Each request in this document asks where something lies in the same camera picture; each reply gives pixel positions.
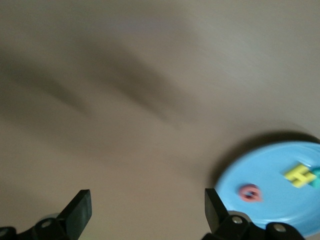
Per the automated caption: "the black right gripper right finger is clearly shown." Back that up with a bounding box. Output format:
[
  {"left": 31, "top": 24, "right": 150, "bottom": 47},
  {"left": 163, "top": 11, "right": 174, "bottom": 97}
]
[{"left": 203, "top": 187, "right": 306, "bottom": 240}]

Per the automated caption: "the blue plate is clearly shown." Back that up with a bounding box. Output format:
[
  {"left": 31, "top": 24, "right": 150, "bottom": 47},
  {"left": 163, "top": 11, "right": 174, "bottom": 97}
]
[{"left": 214, "top": 141, "right": 320, "bottom": 236}]

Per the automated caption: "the red uppercase Q letter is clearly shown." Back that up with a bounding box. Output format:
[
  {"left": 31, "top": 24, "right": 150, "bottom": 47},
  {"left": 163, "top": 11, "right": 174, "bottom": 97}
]
[{"left": 237, "top": 183, "right": 264, "bottom": 203}]

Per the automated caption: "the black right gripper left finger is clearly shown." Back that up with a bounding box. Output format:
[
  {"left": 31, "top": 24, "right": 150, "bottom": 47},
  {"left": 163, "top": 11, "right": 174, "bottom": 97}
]
[{"left": 0, "top": 189, "right": 93, "bottom": 240}]

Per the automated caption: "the yellow uppercase H letter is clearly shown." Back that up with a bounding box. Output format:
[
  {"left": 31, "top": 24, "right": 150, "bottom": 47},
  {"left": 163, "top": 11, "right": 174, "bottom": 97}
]
[{"left": 283, "top": 163, "right": 316, "bottom": 188}]

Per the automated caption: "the teal uppercase R letter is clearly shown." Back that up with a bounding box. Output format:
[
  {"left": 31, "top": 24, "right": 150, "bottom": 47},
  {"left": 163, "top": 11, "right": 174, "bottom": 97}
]
[{"left": 309, "top": 167, "right": 320, "bottom": 190}]

